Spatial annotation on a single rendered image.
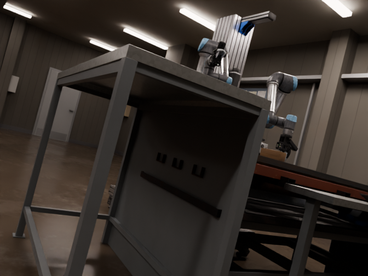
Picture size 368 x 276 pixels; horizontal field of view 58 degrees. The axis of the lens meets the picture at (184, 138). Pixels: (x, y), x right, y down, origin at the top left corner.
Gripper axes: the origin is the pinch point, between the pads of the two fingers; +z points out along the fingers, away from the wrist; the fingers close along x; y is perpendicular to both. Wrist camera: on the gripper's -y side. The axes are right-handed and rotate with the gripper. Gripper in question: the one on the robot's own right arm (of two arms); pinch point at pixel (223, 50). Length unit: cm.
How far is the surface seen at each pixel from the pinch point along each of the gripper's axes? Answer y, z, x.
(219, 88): 45, 94, 12
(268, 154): 55, 43, -35
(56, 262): 153, 15, 45
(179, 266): 120, 55, -10
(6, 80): 67, -819, 409
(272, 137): -20, -381, -215
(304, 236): 84, 75, -51
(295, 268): 99, 75, -52
